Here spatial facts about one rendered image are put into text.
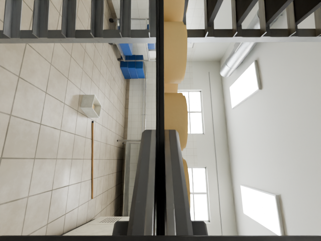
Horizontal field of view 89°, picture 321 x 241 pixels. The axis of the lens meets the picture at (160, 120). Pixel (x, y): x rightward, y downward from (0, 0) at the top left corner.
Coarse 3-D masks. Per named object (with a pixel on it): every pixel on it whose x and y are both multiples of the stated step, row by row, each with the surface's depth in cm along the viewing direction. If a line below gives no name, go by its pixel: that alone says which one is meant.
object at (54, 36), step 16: (0, 32) 53; (48, 32) 53; (80, 32) 53; (112, 32) 53; (144, 32) 53; (192, 32) 53; (224, 32) 53; (256, 32) 53; (272, 32) 53; (304, 32) 53
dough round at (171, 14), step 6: (168, 0) 13; (174, 0) 13; (180, 0) 13; (168, 6) 14; (174, 6) 14; (180, 6) 14; (168, 12) 14; (174, 12) 14; (180, 12) 14; (168, 18) 14; (174, 18) 14; (180, 18) 14
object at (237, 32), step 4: (232, 0) 53; (232, 4) 53; (232, 8) 53; (232, 12) 53; (236, 12) 51; (232, 16) 53; (236, 16) 51; (232, 20) 53; (236, 20) 51; (232, 24) 53; (236, 24) 50; (232, 28) 53; (236, 28) 50; (240, 28) 53; (236, 32) 50; (240, 32) 53; (236, 36) 53; (240, 36) 53
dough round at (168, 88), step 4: (164, 84) 19; (168, 84) 19; (172, 84) 19; (176, 84) 19; (164, 88) 19; (168, 88) 19; (172, 88) 19; (176, 88) 19; (164, 92) 19; (168, 92) 19; (172, 92) 19; (176, 92) 19
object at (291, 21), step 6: (288, 6) 53; (288, 12) 53; (294, 12) 51; (288, 18) 53; (294, 18) 51; (288, 24) 53; (294, 24) 51; (288, 30) 53; (294, 30) 51; (288, 36) 53; (294, 36) 53
